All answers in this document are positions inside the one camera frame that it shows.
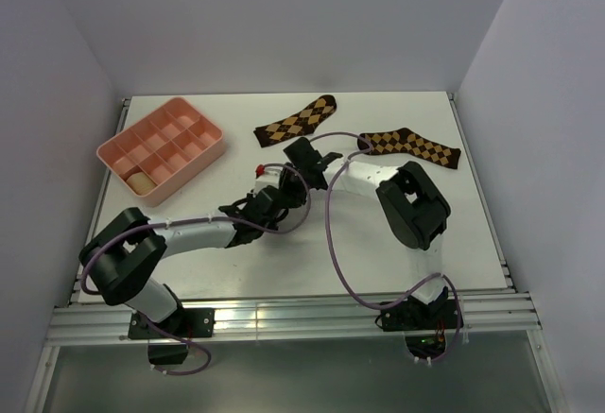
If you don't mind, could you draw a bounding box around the tan maroon purple-striped sock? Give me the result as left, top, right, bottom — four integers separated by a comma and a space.
126, 172, 156, 196

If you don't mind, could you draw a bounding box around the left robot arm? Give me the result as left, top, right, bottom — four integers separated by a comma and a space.
79, 186, 291, 336

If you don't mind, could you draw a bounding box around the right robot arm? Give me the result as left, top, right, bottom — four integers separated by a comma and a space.
279, 160, 454, 328

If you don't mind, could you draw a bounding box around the brown argyle sock left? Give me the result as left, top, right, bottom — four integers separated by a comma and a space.
253, 95, 337, 148

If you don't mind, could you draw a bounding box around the brown argyle sock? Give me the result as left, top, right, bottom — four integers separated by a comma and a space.
253, 95, 337, 148
357, 128, 461, 170

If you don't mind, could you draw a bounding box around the brown argyle sock right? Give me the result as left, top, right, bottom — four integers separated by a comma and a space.
357, 128, 461, 170

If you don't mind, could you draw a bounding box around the pink divided organizer tray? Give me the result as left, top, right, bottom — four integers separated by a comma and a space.
96, 96, 226, 207

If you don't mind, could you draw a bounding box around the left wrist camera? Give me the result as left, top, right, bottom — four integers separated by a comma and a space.
253, 164, 283, 195

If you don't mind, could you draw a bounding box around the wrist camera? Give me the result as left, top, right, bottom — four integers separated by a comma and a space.
253, 164, 283, 195
284, 137, 343, 173

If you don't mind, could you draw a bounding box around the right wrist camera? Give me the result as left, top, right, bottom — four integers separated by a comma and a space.
284, 137, 343, 173

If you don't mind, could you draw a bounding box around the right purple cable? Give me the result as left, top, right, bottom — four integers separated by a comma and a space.
306, 131, 467, 367

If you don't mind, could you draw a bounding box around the purple cable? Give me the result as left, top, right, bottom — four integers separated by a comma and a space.
79, 162, 312, 376
306, 131, 467, 367

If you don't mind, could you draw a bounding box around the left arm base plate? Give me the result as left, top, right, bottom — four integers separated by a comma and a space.
128, 307, 215, 340

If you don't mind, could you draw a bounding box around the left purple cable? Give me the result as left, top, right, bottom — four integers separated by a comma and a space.
79, 162, 312, 376

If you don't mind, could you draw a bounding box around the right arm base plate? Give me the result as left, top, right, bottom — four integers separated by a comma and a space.
374, 299, 463, 332

